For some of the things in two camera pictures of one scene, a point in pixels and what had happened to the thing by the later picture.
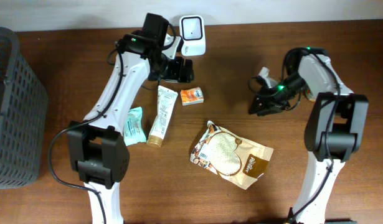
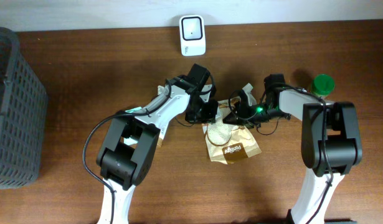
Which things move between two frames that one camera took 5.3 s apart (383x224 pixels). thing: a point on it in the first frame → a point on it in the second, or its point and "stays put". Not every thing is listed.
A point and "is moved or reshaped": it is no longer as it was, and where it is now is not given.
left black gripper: (175, 72) → (210, 112)
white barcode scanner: (192, 28) stays put
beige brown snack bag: (230, 156) is moved or reshaped
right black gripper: (269, 101) → (245, 119)
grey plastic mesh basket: (20, 113) stays put
